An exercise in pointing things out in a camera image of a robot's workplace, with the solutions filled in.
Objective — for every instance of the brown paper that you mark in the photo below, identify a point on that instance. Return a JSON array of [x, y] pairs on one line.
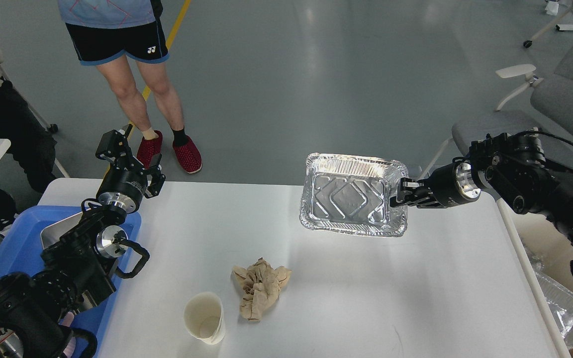
[[261, 285]]

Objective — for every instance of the grey office chair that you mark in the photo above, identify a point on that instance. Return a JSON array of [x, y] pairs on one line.
[[544, 102]]

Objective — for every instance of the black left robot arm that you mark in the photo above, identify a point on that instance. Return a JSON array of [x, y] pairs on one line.
[[80, 263]]

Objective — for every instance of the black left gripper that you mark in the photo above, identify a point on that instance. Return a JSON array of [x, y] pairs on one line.
[[123, 186]]

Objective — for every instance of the aluminium foil tray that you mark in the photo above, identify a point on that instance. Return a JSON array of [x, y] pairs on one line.
[[351, 195]]

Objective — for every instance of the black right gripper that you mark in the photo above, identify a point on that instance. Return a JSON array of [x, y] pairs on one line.
[[446, 187]]

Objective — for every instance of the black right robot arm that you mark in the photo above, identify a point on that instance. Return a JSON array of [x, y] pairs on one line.
[[513, 166]]

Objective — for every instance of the white chair base far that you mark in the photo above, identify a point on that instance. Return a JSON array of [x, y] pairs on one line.
[[552, 22]]

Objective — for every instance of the cream paper cup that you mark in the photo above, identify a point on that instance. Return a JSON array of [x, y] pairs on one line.
[[204, 318]]

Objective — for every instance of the standing person in shorts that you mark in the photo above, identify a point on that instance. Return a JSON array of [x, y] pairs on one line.
[[106, 34]]

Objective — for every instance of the square stainless steel tray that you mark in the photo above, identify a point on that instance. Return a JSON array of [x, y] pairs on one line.
[[52, 234]]

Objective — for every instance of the cream plastic bin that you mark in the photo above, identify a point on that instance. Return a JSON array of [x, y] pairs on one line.
[[539, 245]]

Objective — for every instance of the seated person at left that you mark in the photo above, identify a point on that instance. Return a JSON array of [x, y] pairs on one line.
[[30, 144]]

